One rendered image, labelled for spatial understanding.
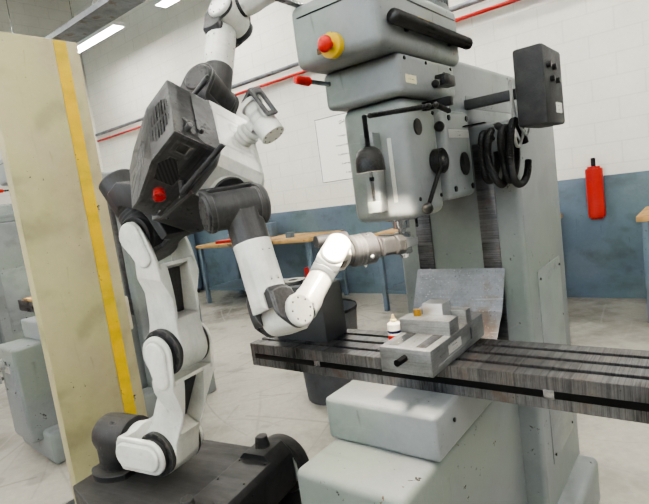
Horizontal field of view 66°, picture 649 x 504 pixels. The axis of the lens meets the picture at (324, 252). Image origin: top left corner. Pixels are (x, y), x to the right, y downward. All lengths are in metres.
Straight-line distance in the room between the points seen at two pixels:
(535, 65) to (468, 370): 0.83
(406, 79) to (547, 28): 4.46
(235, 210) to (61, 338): 1.67
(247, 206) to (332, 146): 5.64
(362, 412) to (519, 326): 0.66
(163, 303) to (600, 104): 4.72
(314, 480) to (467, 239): 0.93
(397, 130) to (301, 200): 5.87
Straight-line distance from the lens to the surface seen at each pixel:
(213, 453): 1.93
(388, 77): 1.34
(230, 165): 1.26
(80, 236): 2.72
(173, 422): 1.67
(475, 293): 1.78
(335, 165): 6.77
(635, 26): 5.60
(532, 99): 1.53
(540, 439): 1.95
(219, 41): 1.62
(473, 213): 1.77
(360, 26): 1.29
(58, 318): 2.68
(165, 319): 1.55
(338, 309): 1.71
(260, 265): 1.14
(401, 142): 1.35
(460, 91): 1.68
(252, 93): 1.32
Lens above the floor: 1.41
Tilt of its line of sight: 7 degrees down
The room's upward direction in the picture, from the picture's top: 8 degrees counter-clockwise
